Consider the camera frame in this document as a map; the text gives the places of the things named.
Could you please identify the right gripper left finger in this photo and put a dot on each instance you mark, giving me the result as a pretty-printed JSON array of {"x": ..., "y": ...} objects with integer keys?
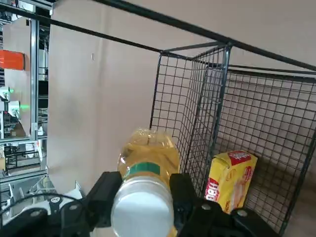
[{"x": 98, "y": 197}]

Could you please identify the yellow oil bottle white cap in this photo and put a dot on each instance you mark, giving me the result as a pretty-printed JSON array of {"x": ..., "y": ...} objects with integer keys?
[{"x": 148, "y": 158}]

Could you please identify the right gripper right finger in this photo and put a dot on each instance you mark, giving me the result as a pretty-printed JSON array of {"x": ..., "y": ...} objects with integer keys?
[{"x": 187, "y": 209}]

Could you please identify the yellow biscuit box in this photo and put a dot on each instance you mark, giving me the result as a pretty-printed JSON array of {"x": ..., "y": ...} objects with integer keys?
[{"x": 234, "y": 177}]

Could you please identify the orange box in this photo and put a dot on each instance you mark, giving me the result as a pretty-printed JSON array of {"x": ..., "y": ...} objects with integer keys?
[{"x": 12, "y": 60}]

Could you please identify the aluminium frame rack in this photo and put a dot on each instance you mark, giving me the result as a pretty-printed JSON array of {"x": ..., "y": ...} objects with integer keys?
[{"x": 34, "y": 74}]

